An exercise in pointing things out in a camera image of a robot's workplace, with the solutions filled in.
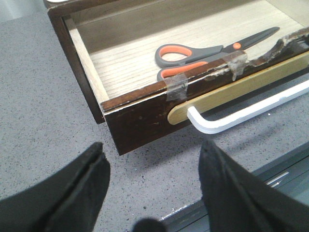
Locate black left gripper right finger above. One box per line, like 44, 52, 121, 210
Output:
198, 139, 309, 232

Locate grey orange scissors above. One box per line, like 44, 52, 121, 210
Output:
154, 27, 280, 81

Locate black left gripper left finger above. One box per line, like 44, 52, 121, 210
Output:
0, 142, 111, 232

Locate wooden drawer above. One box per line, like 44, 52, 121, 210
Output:
61, 0, 309, 156

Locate dark wooden drawer cabinet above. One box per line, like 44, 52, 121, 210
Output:
44, 0, 159, 124

